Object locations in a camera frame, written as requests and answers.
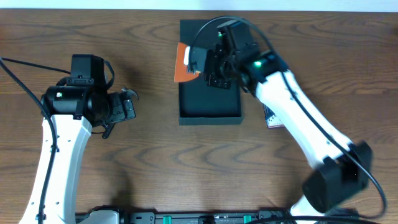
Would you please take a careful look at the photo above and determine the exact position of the black handled screwdriver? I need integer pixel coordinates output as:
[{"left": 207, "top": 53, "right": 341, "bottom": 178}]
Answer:
[{"left": 102, "top": 123, "right": 116, "bottom": 139}]

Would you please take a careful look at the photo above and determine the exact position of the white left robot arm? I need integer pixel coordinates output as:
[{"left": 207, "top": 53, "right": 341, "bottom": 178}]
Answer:
[{"left": 20, "top": 85, "right": 137, "bottom": 223}]

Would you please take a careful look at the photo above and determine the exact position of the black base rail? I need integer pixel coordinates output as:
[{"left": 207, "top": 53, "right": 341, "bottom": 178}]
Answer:
[{"left": 76, "top": 205, "right": 289, "bottom": 224}]

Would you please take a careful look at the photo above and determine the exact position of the orange scraper wooden handle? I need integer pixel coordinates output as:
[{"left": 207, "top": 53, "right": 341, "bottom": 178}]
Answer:
[{"left": 174, "top": 42, "right": 200, "bottom": 83}]

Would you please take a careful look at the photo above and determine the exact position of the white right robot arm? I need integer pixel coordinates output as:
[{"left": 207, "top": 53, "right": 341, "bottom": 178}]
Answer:
[{"left": 183, "top": 44, "right": 374, "bottom": 223}]

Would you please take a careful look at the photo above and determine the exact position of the clear screwdriver set case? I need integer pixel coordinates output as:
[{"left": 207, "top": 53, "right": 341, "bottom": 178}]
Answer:
[{"left": 264, "top": 105, "right": 284, "bottom": 129}]

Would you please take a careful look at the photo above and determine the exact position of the black open gift box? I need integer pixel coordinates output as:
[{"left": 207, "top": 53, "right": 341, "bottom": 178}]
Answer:
[{"left": 178, "top": 19, "right": 243, "bottom": 126}]

